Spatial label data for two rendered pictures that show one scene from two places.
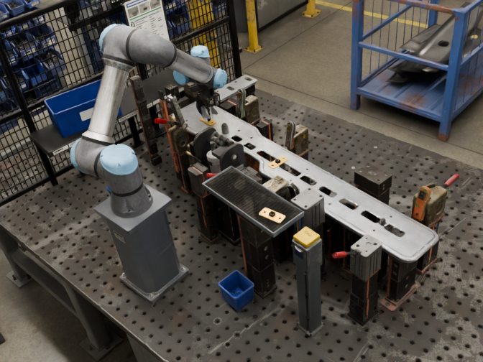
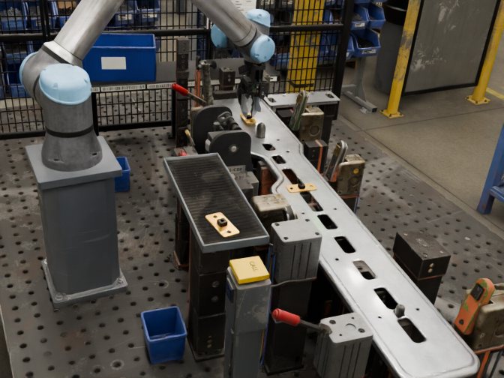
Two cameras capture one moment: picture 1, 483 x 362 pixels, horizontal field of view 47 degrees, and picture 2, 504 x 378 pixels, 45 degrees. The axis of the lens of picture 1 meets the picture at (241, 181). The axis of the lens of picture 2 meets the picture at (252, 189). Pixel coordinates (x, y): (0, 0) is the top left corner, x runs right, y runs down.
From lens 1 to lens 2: 0.75 m
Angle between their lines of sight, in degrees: 14
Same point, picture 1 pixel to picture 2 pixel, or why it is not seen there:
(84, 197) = not seen: hidden behind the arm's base
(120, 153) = (69, 74)
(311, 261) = (244, 312)
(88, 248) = (37, 217)
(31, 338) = not seen: outside the picture
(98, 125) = (65, 36)
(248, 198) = (207, 194)
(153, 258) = (73, 244)
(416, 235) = (442, 351)
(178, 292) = (97, 308)
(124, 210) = (51, 157)
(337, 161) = not seen: hidden behind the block
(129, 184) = (64, 121)
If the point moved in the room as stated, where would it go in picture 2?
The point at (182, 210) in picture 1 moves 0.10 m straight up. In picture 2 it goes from (172, 218) to (172, 193)
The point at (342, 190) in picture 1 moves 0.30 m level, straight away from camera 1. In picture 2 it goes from (366, 250) to (404, 197)
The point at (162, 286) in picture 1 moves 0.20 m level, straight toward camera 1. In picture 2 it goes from (79, 292) to (56, 344)
